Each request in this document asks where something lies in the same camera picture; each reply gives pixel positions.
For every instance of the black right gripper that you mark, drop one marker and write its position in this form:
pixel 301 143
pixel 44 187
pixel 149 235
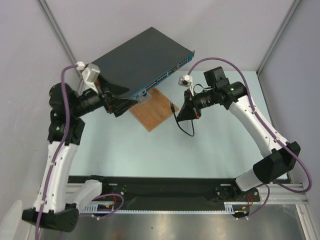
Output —
pixel 191 105

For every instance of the dark grey network switch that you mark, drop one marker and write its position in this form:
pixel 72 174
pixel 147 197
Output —
pixel 142 62

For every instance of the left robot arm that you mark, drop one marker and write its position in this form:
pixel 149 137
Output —
pixel 52 209

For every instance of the aluminium frame post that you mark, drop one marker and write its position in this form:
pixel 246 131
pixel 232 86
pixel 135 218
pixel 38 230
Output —
pixel 279 35
pixel 52 22

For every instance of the wooden base board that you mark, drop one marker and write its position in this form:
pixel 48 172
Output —
pixel 153 112

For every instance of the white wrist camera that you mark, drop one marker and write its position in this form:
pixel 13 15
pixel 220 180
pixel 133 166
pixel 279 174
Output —
pixel 90 74
pixel 186 81

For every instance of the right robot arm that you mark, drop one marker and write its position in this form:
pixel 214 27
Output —
pixel 278 155

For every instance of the aluminium frame post right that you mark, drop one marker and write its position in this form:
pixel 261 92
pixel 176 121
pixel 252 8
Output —
pixel 279 35

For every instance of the aluminium front rail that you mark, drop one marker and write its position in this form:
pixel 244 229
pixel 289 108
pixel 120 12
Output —
pixel 281 196

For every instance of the aluminium frame post left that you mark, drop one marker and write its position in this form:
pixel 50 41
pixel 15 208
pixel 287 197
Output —
pixel 52 22

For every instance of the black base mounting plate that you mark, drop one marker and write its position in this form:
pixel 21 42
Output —
pixel 170 194

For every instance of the metal switch stand bracket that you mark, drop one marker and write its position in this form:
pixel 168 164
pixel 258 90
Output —
pixel 145 97

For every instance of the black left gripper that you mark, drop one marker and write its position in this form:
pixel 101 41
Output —
pixel 118 105

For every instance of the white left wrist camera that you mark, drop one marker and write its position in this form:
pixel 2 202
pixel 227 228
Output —
pixel 90 74

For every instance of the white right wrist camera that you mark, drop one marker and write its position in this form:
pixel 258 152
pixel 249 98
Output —
pixel 186 81

